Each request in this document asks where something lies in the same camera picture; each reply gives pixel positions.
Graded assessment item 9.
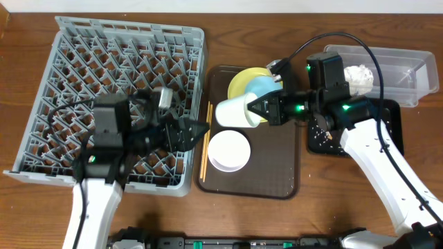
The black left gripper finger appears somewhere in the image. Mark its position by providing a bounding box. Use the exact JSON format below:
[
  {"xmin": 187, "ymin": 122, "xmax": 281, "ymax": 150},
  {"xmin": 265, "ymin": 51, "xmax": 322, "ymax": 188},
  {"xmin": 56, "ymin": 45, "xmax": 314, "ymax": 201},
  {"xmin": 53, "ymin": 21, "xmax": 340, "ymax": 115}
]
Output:
[
  {"xmin": 178, "ymin": 118, "xmax": 210, "ymax": 138},
  {"xmin": 172, "ymin": 129, "xmax": 208, "ymax": 151}
]

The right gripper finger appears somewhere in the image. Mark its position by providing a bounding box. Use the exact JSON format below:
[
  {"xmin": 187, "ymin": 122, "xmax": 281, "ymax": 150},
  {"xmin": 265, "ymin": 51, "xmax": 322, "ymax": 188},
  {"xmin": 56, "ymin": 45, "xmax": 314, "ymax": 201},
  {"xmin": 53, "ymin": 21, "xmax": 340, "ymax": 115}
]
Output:
[
  {"xmin": 251, "ymin": 110, "xmax": 273, "ymax": 124},
  {"xmin": 247, "ymin": 93, "xmax": 277, "ymax": 114}
]

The light blue bowl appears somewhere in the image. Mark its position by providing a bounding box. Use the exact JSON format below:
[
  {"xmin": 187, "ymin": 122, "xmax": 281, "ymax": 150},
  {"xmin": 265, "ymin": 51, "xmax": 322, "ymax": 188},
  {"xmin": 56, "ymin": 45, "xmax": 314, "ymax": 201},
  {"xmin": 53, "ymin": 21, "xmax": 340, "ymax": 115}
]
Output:
[{"xmin": 244, "ymin": 76, "xmax": 282, "ymax": 98}]

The white cup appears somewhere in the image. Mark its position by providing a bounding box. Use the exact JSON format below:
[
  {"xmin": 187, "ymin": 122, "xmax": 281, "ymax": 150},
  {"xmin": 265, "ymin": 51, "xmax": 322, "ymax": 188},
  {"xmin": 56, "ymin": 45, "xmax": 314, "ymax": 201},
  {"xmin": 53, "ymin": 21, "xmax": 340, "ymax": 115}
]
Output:
[{"xmin": 215, "ymin": 93, "xmax": 262, "ymax": 128}]

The yellow plate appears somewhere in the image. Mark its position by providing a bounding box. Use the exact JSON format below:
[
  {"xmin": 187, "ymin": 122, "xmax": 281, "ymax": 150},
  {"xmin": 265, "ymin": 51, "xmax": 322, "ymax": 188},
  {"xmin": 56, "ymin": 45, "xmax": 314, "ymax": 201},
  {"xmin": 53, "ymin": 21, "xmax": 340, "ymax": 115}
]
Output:
[{"xmin": 227, "ymin": 67, "xmax": 283, "ymax": 123}]

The white paper napkin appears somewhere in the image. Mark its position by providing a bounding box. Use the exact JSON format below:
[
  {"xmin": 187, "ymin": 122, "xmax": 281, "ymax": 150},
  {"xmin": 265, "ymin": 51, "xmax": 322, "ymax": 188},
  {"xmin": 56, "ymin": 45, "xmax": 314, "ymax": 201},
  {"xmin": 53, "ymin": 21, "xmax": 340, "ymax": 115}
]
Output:
[{"xmin": 344, "ymin": 64, "xmax": 374, "ymax": 96}]

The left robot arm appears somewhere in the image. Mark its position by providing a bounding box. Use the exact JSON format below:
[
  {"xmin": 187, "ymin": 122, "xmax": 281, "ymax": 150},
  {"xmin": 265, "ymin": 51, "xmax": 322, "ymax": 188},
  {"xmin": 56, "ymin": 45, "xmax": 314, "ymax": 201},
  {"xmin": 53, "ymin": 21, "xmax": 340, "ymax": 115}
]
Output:
[{"xmin": 63, "ymin": 94, "xmax": 210, "ymax": 248}]

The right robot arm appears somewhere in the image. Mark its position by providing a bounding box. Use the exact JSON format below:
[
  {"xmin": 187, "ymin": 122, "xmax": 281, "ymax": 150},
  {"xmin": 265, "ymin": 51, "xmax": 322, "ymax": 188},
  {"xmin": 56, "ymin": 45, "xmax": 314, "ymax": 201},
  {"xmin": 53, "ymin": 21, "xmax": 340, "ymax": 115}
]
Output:
[{"xmin": 199, "ymin": 91, "xmax": 442, "ymax": 248}]

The spilled rice food waste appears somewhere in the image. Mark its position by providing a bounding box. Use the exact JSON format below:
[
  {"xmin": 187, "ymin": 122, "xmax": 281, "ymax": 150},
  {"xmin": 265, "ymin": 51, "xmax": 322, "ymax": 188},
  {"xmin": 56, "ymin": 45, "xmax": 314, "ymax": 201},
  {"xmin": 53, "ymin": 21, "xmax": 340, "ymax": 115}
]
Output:
[{"xmin": 309, "ymin": 124, "xmax": 334, "ymax": 149}]

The black waste tray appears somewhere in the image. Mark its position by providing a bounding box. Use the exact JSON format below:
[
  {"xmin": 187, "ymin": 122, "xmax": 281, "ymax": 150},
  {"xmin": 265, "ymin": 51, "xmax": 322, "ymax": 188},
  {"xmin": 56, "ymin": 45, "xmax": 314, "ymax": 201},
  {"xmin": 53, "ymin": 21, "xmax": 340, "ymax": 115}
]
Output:
[{"xmin": 307, "ymin": 100, "xmax": 404, "ymax": 157}]

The right wooden chopstick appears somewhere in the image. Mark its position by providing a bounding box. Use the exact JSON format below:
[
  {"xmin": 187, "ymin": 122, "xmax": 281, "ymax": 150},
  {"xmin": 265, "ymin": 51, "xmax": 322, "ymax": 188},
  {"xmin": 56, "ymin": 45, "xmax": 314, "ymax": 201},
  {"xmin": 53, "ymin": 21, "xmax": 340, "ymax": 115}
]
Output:
[{"xmin": 202, "ymin": 103, "xmax": 213, "ymax": 182}]

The wooden chopstick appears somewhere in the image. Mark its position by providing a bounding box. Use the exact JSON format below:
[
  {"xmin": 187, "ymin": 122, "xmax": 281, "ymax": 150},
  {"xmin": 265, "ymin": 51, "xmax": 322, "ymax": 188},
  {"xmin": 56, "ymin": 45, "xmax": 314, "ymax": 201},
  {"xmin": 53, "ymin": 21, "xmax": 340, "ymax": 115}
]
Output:
[
  {"xmin": 202, "ymin": 103, "xmax": 213, "ymax": 182},
  {"xmin": 199, "ymin": 101, "xmax": 212, "ymax": 179}
]

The left wooden chopstick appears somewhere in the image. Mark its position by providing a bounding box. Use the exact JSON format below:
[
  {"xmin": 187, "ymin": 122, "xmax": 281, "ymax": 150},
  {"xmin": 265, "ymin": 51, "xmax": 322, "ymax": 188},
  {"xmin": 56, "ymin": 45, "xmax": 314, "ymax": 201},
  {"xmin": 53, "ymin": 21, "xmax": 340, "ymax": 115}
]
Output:
[{"xmin": 199, "ymin": 101, "xmax": 212, "ymax": 179}]

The brown serving tray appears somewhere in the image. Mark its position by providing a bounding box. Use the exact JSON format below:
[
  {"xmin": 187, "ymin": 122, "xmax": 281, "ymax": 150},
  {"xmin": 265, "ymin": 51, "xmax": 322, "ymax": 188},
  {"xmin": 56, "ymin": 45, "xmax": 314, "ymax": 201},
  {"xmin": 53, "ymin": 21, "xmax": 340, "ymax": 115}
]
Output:
[{"xmin": 195, "ymin": 64, "xmax": 301, "ymax": 201}]

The grey plastic dish rack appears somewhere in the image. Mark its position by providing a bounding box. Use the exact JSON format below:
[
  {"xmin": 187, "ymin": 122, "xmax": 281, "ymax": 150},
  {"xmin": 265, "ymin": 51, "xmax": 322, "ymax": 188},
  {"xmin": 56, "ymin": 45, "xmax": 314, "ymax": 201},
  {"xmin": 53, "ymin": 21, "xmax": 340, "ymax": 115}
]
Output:
[{"xmin": 7, "ymin": 17, "xmax": 207, "ymax": 197}]

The clear plastic bin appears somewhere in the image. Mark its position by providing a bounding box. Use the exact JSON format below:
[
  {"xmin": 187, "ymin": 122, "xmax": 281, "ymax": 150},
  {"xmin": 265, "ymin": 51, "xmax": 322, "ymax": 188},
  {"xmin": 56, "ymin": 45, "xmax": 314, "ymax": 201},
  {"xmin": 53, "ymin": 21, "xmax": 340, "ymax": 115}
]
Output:
[{"xmin": 324, "ymin": 44, "xmax": 440, "ymax": 107}]

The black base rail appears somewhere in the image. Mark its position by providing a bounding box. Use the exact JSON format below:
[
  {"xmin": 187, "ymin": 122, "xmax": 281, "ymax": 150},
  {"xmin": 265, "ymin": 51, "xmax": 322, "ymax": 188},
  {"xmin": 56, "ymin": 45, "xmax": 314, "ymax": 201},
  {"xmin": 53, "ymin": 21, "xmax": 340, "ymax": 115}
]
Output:
[{"xmin": 107, "ymin": 227, "xmax": 368, "ymax": 249}]

